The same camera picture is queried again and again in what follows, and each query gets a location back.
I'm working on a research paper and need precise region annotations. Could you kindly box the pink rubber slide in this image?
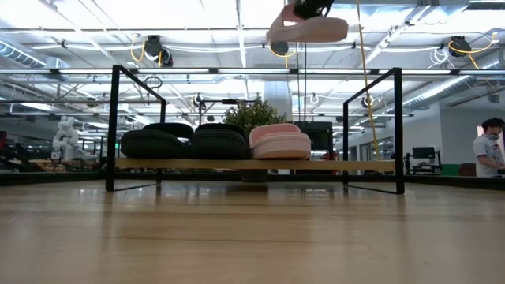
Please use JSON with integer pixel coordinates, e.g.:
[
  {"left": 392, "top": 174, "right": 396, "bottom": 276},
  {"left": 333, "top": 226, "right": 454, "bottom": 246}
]
[
  {"left": 265, "top": 2, "right": 350, "bottom": 45},
  {"left": 248, "top": 122, "right": 312, "bottom": 161}
]

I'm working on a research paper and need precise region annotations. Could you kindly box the black rubber slide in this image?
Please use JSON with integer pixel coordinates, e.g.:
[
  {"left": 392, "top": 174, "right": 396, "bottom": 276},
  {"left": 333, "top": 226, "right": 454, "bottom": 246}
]
[
  {"left": 190, "top": 122, "right": 250, "bottom": 161},
  {"left": 119, "top": 121, "right": 195, "bottom": 160}
]

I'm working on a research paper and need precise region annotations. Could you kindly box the small green potted plant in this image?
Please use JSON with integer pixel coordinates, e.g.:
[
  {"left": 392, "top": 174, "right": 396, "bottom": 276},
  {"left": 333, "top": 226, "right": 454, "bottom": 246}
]
[{"left": 222, "top": 95, "right": 288, "bottom": 183}]

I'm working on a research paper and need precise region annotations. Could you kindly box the person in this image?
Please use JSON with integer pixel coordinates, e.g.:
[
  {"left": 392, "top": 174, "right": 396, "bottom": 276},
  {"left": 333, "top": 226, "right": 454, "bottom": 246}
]
[{"left": 472, "top": 117, "right": 505, "bottom": 179}]

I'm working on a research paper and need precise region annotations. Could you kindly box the white robot figure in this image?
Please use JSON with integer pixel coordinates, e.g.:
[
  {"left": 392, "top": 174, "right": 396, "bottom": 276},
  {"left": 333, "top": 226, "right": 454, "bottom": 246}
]
[{"left": 51, "top": 115, "right": 99, "bottom": 163}]

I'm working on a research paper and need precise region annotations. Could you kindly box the yellow hanging cable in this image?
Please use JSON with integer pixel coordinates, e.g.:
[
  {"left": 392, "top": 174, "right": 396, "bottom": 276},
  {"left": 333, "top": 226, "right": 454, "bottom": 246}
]
[{"left": 354, "top": 0, "right": 382, "bottom": 161}]

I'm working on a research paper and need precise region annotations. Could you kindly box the black ceiling cable reel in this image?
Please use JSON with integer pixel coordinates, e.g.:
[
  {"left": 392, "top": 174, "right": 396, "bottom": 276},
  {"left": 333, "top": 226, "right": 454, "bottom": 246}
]
[
  {"left": 143, "top": 34, "right": 175, "bottom": 69},
  {"left": 448, "top": 35, "right": 473, "bottom": 59}
]

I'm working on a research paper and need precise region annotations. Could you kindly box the wooden shelf black metal frame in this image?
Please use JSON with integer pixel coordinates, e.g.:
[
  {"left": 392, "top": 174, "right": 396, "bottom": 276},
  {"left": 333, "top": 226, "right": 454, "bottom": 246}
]
[{"left": 104, "top": 65, "right": 406, "bottom": 196}]

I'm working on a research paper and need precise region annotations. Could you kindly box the black metal table frame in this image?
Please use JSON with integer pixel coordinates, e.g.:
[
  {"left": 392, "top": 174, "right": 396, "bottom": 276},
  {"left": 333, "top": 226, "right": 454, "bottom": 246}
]
[{"left": 0, "top": 170, "right": 505, "bottom": 192}]

